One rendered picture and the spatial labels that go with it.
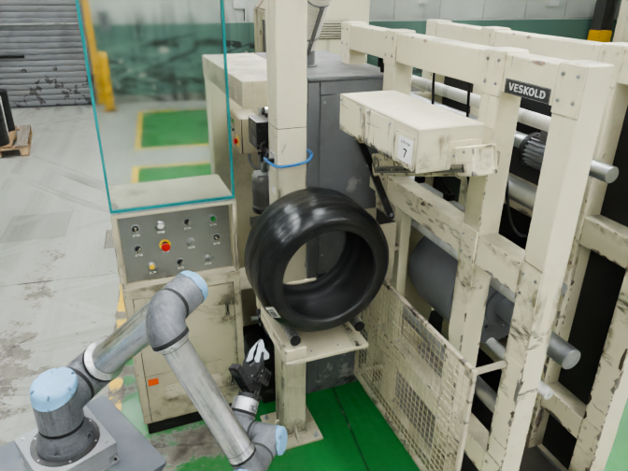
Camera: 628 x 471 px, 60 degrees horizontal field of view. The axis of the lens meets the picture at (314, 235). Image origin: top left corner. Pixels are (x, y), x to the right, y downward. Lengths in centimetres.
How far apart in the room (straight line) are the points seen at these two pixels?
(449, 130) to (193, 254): 140
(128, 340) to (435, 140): 118
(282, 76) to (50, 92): 934
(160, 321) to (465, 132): 110
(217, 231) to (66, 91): 883
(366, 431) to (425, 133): 185
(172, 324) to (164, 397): 145
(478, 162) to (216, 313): 156
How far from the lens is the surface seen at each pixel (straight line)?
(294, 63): 219
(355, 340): 238
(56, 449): 219
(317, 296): 243
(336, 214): 201
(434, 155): 180
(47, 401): 205
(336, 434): 311
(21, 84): 1141
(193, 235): 263
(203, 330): 284
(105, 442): 222
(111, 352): 202
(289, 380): 282
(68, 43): 1115
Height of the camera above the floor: 221
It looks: 25 degrees down
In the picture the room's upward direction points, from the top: 1 degrees clockwise
